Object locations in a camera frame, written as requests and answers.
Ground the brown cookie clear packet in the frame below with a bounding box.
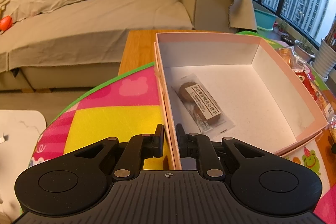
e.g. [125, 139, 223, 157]
[171, 74, 235, 138]

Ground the pink cardboard box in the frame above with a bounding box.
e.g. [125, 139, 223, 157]
[154, 32, 327, 169]

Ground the colourful cartoon play mat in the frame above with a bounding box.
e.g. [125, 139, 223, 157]
[19, 31, 336, 224]

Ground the red snack bag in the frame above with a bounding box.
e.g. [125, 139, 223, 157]
[294, 70, 334, 122]

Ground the beige covered sofa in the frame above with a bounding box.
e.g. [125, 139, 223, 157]
[1, 0, 257, 92]

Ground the white ribbed plant pot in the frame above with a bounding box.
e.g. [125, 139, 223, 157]
[312, 39, 336, 79]

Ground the teal plastic bucket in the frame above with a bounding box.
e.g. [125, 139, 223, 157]
[254, 9, 276, 30]

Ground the orange ball toy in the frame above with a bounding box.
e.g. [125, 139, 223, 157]
[0, 15, 13, 31]

